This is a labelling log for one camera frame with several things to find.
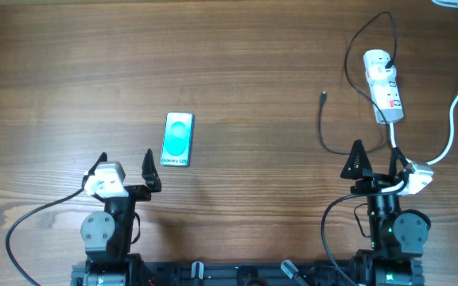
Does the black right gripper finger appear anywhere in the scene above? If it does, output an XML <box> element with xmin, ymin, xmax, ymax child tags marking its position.
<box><xmin>389</xmin><ymin>147</ymin><xmax>409</xmax><ymax>176</ymax></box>
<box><xmin>340</xmin><ymin>140</ymin><xmax>373</xmax><ymax>179</ymax></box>

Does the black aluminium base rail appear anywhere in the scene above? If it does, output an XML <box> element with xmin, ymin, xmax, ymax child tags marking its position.
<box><xmin>71</xmin><ymin>253</ymin><xmax>425</xmax><ymax>286</ymax></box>

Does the black right camera cable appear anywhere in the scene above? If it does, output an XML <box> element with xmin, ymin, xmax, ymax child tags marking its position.
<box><xmin>320</xmin><ymin>180</ymin><xmax>407</xmax><ymax>286</ymax></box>

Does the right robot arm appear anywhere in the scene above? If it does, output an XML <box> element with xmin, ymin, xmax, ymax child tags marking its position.
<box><xmin>338</xmin><ymin>140</ymin><xmax>433</xmax><ymax>286</ymax></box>

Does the black left camera cable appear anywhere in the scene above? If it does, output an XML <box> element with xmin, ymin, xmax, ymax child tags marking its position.
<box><xmin>5</xmin><ymin>187</ymin><xmax>86</xmax><ymax>286</ymax></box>

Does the black charging cable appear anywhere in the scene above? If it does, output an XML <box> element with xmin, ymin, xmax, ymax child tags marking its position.
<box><xmin>316</xmin><ymin>10</ymin><xmax>398</xmax><ymax>156</ymax></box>

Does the white power strip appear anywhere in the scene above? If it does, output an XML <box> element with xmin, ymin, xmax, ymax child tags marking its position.
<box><xmin>363</xmin><ymin>49</ymin><xmax>404</xmax><ymax>125</ymax></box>

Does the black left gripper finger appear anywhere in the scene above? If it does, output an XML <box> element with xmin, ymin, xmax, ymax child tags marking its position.
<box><xmin>82</xmin><ymin>152</ymin><xmax>107</xmax><ymax>187</ymax></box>
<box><xmin>142</xmin><ymin>149</ymin><xmax>161</xmax><ymax>192</ymax></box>

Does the turquoise screen smartphone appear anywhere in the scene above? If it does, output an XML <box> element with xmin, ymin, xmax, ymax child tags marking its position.
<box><xmin>161</xmin><ymin>112</ymin><xmax>194</xmax><ymax>167</ymax></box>

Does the white power strip cord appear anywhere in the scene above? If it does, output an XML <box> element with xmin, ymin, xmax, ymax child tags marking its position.
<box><xmin>388</xmin><ymin>2</ymin><xmax>458</xmax><ymax>166</ymax></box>

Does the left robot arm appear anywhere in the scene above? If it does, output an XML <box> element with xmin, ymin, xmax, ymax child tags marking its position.
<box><xmin>71</xmin><ymin>150</ymin><xmax>161</xmax><ymax>286</ymax></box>

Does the black camera cable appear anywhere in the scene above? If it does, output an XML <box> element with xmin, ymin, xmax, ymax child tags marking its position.
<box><xmin>320</xmin><ymin>180</ymin><xmax>407</xmax><ymax>286</ymax></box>
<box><xmin>5</xmin><ymin>187</ymin><xmax>86</xmax><ymax>286</ymax></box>

